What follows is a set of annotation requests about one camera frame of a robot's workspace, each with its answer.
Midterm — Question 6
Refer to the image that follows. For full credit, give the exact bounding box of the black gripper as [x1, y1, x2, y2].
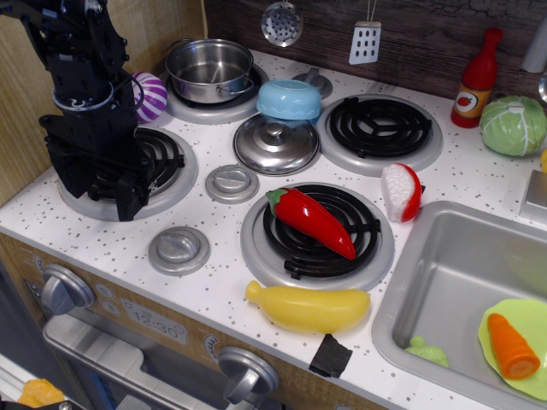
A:
[39, 80, 150, 222]

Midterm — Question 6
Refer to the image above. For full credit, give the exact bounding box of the red toy chili pepper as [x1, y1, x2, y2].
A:
[265, 187, 356, 261]

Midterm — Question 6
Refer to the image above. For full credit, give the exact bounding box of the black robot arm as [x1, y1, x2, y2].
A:
[1, 1, 152, 221]

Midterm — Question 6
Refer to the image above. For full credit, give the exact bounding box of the front left black burner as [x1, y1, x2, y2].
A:
[58, 126, 198, 221]

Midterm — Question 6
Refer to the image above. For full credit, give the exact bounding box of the black burner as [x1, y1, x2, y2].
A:
[316, 94, 444, 178]
[58, 126, 198, 221]
[240, 184, 395, 290]

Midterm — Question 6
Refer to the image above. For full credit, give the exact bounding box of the purple white striped ball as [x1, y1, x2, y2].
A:
[132, 72, 168, 124]

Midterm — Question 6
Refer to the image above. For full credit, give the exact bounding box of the silver stovetop knob front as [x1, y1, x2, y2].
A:
[148, 226, 211, 277]

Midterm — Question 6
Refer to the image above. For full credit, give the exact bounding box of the silver stovetop knob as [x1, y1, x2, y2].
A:
[205, 164, 260, 204]
[148, 226, 211, 277]
[293, 67, 333, 99]

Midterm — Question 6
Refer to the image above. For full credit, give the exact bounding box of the left silver oven knob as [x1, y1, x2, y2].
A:
[41, 264, 96, 316]

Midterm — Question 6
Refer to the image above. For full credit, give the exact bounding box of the silver oven knob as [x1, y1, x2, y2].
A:
[41, 264, 96, 316]
[218, 346, 279, 407]

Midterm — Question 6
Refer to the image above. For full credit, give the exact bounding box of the silver stovetop knob middle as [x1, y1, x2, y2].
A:
[205, 164, 260, 204]

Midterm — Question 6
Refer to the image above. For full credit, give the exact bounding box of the oven clock display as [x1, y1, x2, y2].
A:
[121, 298, 188, 345]

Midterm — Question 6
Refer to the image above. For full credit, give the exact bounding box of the stainless steel pot lid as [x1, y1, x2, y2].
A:
[232, 114, 320, 176]

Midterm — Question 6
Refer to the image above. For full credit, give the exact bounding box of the front right black burner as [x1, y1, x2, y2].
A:
[240, 184, 395, 290]

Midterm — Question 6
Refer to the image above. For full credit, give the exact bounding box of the light blue plastic bowl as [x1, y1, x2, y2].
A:
[256, 79, 321, 123]

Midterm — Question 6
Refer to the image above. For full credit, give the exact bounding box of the orange toy on floor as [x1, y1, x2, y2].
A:
[17, 378, 65, 408]

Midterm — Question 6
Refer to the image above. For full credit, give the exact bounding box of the silver stovetop knob back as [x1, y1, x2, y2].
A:
[293, 67, 333, 99]

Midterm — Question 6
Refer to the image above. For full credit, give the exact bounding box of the hanging metal slotted ladle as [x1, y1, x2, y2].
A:
[261, 1, 304, 48]

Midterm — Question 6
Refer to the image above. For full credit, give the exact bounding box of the yellow toy banana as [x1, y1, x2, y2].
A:
[245, 281, 371, 334]

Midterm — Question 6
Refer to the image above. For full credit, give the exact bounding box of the right silver oven knob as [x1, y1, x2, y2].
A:
[218, 346, 279, 407]

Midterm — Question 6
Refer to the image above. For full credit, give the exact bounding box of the back right black burner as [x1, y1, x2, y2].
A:
[316, 94, 444, 178]

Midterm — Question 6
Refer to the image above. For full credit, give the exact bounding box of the black tape patch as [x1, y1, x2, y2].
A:
[309, 334, 353, 378]

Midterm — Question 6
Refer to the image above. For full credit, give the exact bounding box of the hanging metal slotted spatula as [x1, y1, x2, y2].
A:
[349, 1, 382, 66]

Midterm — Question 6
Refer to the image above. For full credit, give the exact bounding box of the red white toy radish slice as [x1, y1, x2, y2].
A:
[380, 163, 423, 223]

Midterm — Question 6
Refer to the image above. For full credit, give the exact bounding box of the silver toy sink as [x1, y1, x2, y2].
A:
[372, 202, 546, 409]

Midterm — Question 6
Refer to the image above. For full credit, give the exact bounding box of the small green toy vegetable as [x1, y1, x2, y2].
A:
[405, 336, 450, 368]

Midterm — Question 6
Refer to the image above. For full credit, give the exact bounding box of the red toy ketchup bottle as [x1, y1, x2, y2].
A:
[450, 27, 503, 128]

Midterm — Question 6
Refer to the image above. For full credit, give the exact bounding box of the green toy cabbage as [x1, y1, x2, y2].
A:
[479, 96, 546, 156]

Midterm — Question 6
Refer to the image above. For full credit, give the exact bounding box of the silver faucet base block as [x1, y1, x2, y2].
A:
[519, 170, 547, 224]

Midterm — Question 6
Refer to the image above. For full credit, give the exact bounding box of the yellow toy at edge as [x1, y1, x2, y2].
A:
[540, 149, 547, 173]

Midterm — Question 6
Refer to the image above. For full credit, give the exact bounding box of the light green plastic plate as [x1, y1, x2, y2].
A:
[478, 299, 546, 401]

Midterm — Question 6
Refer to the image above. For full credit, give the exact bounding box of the silver toy faucet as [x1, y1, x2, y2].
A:
[521, 16, 547, 73]

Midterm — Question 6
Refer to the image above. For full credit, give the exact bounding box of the orange toy carrot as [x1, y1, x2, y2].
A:
[487, 313, 540, 380]

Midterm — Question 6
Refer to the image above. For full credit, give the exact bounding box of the silver oven door handle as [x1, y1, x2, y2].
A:
[43, 315, 226, 409]

